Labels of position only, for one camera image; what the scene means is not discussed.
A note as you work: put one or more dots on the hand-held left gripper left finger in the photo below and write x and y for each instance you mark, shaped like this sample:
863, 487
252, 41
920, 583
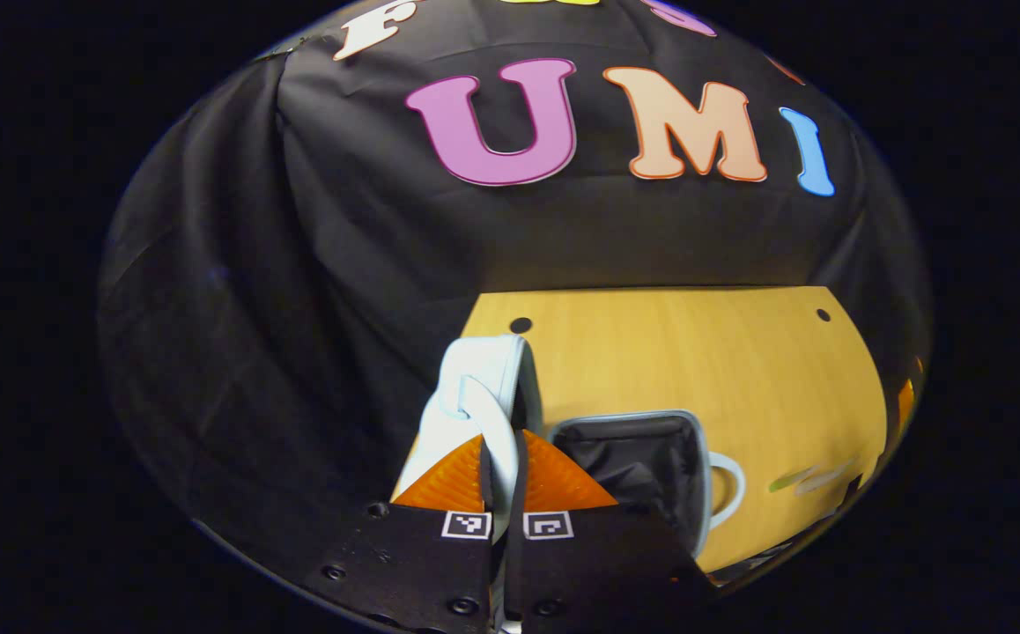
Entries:
413, 563

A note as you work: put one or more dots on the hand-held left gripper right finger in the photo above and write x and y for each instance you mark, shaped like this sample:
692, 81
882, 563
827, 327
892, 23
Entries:
598, 563

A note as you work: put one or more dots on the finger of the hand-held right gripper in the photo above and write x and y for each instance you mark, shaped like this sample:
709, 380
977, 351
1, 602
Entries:
905, 405

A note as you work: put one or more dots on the white skin care tube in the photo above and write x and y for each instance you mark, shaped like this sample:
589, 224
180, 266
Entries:
834, 475

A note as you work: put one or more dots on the green skin care tube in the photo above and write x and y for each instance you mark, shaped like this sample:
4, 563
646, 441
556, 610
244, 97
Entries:
787, 483

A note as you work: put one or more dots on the light blue suitcase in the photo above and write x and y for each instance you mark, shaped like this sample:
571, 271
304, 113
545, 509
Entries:
475, 370

